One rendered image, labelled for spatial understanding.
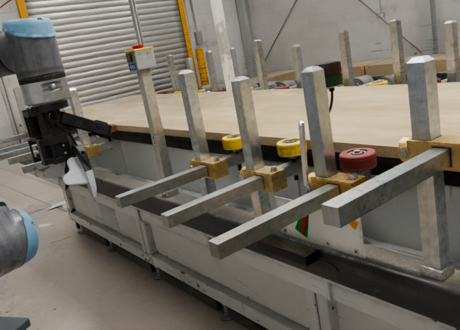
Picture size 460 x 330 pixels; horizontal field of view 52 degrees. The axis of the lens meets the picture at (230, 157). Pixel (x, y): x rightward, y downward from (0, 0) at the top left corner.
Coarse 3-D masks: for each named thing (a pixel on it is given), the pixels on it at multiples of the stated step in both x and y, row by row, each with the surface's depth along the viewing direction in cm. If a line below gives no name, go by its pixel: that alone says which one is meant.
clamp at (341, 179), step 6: (312, 174) 109; (336, 174) 106; (342, 174) 105; (348, 174) 104; (312, 180) 107; (318, 180) 106; (324, 180) 104; (330, 180) 103; (336, 180) 102; (342, 180) 101; (348, 180) 100; (354, 180) 100; (360, 180) 100; (366, 180) 101; (318, 186) 106; (342, 186) 100; (348, 186) 99; (354, 186) 99; (342, 192) 101
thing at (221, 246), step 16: (368, 176) 107; (320, 192) 99; (336, 192) 101; (288, 208) 94; (304, 208) 95; (320, 208) 98; (256, 224) 89; (272, 224) 91; (288, 224) 93; (224, 240) 84; (240, 240) 86; (256, 240) 88; (224, 256) 84
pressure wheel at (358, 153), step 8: (344, 152) 108; (352, 152) 108; (360, 152) 106; (368, 152) 105; (344, 160) 105; (352, 160) 103; (360, 160) 103; (368, 160) 103; (376, 160) 105; (344, 168) 105; (352, 168) 104; (360, 168) 103; (368, 168) 103
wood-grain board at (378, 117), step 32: (160, 96) 332; (224, 96) 263; (256, 96) 238; (288, 96) 218; (352, 96) 186; (384, 96) 173; (448, 96) 152; (128, 128) 218; (224, 128) 168; (288, 128) 148; (352, 128) 133; (384, 128) 126; (448, 128) 114
